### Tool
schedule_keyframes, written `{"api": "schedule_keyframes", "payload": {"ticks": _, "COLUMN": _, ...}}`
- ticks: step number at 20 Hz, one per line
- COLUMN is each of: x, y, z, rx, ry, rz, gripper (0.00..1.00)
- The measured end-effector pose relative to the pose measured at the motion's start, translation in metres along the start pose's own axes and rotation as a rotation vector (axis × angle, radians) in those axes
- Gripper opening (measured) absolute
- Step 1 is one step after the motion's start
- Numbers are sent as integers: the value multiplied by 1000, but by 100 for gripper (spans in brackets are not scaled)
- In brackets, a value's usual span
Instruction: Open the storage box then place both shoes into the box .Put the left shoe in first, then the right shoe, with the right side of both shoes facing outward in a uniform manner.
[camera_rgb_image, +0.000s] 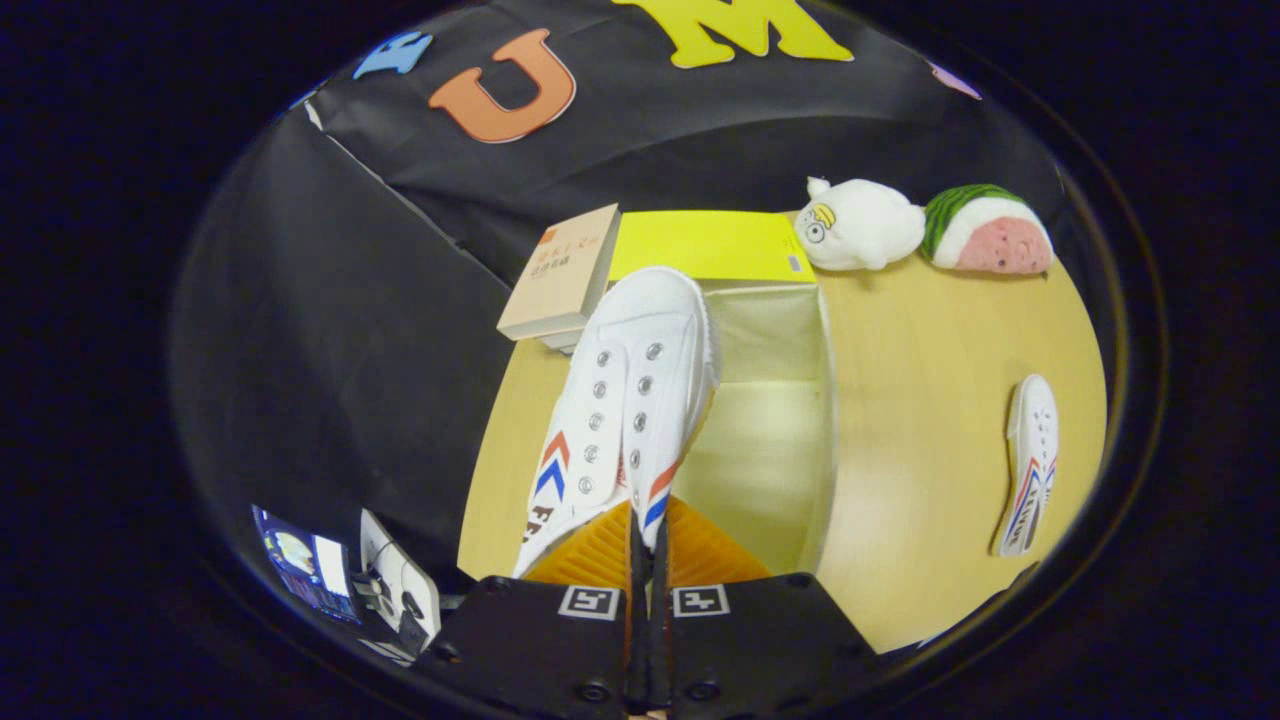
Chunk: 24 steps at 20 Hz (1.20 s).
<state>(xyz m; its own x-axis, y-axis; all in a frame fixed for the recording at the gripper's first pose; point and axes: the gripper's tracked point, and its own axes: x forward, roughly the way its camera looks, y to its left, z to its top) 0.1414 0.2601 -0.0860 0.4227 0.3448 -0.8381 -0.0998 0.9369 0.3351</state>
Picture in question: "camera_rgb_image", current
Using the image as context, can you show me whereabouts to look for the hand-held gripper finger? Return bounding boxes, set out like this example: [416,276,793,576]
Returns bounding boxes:
[415,500,647,716]
[652,497,881,717]

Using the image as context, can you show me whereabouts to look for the pale green storage box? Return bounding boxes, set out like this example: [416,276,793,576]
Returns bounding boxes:
[672,283,839,577]

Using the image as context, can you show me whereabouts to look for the white canvas shoe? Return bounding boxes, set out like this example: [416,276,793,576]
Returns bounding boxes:
[992,375,1059,557]
[512,267,721,579]

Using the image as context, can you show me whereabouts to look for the beige book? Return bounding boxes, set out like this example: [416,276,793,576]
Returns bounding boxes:
[497,204,622,351]

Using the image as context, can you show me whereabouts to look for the yellow book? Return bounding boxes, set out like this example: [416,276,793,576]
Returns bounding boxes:
[608,210,817,284]

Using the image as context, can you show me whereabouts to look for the white plush toy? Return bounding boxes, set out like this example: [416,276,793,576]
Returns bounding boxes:
[795,177,927,272]

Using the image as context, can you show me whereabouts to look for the watermelon slice plush toy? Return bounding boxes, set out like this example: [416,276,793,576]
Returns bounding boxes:
[922,184,1055,275]

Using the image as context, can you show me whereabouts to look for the white device with cable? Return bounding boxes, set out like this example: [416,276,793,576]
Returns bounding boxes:
[360,510,441,656]

